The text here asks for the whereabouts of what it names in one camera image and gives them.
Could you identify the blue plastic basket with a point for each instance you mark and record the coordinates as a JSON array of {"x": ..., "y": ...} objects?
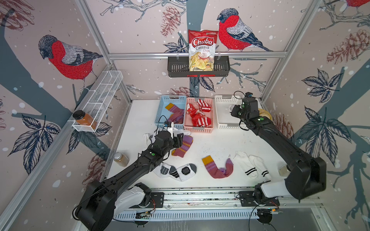
[{"x": 163, "y": 114}]

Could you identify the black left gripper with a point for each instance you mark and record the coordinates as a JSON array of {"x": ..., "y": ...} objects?
[{"x": 178, "y": 140}]

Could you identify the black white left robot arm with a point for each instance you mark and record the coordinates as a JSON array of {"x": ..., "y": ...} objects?
[{"x": 96, "y": 208}]

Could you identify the red santa pattern sock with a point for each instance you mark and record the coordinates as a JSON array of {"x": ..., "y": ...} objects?
[{"x": 200, "y": 120}]

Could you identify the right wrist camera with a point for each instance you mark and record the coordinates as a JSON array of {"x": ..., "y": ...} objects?
[{"x": 248, "y": 95}]

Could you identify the red snowflake sock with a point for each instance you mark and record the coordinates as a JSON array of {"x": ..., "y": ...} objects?
[{"x": 191, "y": 110}]

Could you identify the glass jar amber contents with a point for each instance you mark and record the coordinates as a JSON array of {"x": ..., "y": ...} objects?
[{"x": 121, "y": 159}]

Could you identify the red Chuba cassava chips bag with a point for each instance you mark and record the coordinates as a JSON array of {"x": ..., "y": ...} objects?
[{"x": 202, "y": 46}]

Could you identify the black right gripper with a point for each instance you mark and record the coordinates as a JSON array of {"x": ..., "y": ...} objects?
[{"x": 235, "y": 108}]

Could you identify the black wall-mounted wire basket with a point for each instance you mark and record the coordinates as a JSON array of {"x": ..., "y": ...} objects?
[{"x": 179, "y": 68}]

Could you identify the pink plastic basket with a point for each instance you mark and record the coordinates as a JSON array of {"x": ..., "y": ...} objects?
[{"x": 188, "y": 123}]

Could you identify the purple yellow sock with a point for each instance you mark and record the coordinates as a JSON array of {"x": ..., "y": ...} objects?
[
  {"x": 177, "y": 118},
  {"x": 174, "y": 109},
  {"x": 214, "y": 171}
]

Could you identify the orange spice jar black lid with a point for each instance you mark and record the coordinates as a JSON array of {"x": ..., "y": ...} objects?
[{"x": 84, "y": 119}]

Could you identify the white plastic basket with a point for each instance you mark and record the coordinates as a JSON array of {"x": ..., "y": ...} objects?
[{"x": 224, "y": 105}]

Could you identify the purple striped short sock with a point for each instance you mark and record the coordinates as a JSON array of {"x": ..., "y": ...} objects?
[{"x": 186, "y": 144}]

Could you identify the purple yellow sock top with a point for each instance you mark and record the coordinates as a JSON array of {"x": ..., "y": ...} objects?
[{"x": 177, "y": 118}]

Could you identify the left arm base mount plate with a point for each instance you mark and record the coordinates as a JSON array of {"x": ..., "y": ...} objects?
[{"x": 152, "y": 200}]

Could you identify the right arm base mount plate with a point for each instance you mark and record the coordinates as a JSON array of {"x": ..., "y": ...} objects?
[{"x": 248, "y": 199}]

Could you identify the purple yellow sock bottom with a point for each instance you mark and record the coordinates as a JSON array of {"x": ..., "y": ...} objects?
[{"x": 214, "y": 171}]

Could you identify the red white striped sock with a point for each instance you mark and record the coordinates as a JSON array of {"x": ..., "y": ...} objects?
[{"x": 203, "y": 106}]

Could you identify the clear acrylic wall shelf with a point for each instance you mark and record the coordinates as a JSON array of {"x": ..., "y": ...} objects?
[{"x": 100, "y": 99}]

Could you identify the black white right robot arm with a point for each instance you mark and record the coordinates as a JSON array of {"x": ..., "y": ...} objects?
[{"x": 307, "y": 174}]

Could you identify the white black-striped sock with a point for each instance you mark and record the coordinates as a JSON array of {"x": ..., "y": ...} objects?
[
  {"x": 246, "y": 165},
  {"x": 259, "y": 165},
  {"x": 150, "y": 137}
]

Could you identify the white grey patterned sock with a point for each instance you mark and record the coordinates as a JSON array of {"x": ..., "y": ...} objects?
[{"x": 180, "y": 174}]

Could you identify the yellow bowl with buns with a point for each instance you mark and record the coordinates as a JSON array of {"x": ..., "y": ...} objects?
[{"x": 265, "y": 113}]

